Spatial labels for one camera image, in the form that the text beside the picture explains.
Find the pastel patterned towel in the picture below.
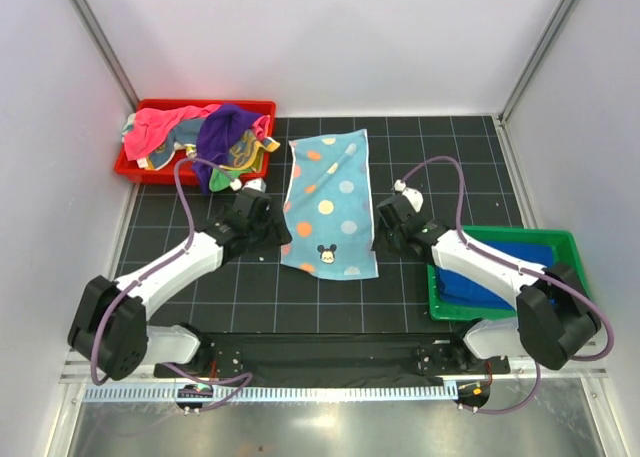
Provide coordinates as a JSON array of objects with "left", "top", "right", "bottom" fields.
[{"left": 281, "top": 129, "right": 379, "bottom": 281}]

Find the blue towel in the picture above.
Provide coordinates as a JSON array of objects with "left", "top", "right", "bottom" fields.
[{"left": 435, "top": 241, "right": 555, "bottom": 310}]

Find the pink towel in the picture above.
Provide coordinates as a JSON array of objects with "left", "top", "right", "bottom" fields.
[{"left": 122, "top": 104, "right": 221, "bottom": 161}]

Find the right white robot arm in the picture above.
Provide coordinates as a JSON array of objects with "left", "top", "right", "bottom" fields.
[{"left": 375, "top": 194, "right": 602, "bottom": 373}]

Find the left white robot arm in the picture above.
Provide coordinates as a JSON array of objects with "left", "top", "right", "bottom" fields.
[{"left": 68, "top": 188, "right": 292, "bottom": 385}]

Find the green towel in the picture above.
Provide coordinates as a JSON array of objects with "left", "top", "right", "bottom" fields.
[{"left": 209, "top": 168, "right": 242, "bottom": 193}]

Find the yellow patterned towel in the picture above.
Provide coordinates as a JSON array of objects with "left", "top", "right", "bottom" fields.
[{"left": 222, "top": 130, "right": 280, "bottom": 171}]

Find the black grid mat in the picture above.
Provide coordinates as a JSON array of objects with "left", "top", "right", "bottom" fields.
[{"left": 116, "top": 116, "right": 523, "bottom": 333}]

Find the purple towel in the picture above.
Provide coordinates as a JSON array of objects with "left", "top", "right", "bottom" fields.
[{"left": 192, "top": 104, "right": 264, "bottom": 195}]

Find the red plastic bin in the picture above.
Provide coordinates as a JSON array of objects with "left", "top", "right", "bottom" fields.
[{"left": 113, "top": 99, "right": 276, "bottom": 186}]

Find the green plastic bin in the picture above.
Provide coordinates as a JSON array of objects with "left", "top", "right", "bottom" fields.
[{"left": 427, "top": 226, "right": 587, "bottom": 322}]

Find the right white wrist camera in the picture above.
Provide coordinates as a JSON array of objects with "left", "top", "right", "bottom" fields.
[{"left": 393, "top": 179, "right": 424, "bottom": 213}]

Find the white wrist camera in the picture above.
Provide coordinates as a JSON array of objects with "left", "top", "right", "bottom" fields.
[
  {"left": 230, "top": 178, "right": 266, "bottom": 193},
  {"left": 393, "top": 179, "right": 424, "bottom": 213}
]

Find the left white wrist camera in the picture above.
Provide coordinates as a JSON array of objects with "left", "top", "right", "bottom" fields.
[{"left": 230, "top": 178, "right": 266, "bottom": 193}]

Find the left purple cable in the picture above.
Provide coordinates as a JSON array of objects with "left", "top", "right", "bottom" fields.
[{"left": 89, "top": 156, "right": 255, "bottom": 413}]

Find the purple cable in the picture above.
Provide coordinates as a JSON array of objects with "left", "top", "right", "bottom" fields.
[
  {"left": 89, "top": 156, "right": 255, "bottom": 413},
  {"left": 394, "top": 155, "right": 615, "bottom": 414}
]

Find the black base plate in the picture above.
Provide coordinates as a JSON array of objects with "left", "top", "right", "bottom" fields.
[{"left": 178, "top": 333, "right": 510, "bottom": 388}]

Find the perforated cable duct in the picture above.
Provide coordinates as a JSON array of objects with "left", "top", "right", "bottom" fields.
[{"left": 83, "top": 381, "right": 458, "bottom": 405}]

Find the aluminium front rail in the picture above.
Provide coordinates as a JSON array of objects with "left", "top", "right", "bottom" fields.
[{"left": 59, "top": 340, "right": 609, "bottom": 384}]

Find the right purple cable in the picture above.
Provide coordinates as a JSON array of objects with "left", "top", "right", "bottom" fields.
[{"left": 394, "top": 155, "right": 615, "bottom": 414}]

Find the left aluminium frame post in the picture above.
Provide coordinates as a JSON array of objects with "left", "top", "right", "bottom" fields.
[{"left": 69, "top": 0, "right": 140, "bottom": 108}]

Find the aluminium frame post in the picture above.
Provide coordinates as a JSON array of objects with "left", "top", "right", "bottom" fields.
[
  {"left": 69, "top": 0, "right": 140, "bottom": 108},
  {"left": 499, "top": 0, "right": 580, "bottom": 124}
]

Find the right aluminium frame post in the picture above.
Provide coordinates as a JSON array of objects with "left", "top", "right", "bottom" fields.
[{"left": 499, "top": 0, "right": 580, "bottom": 124}]

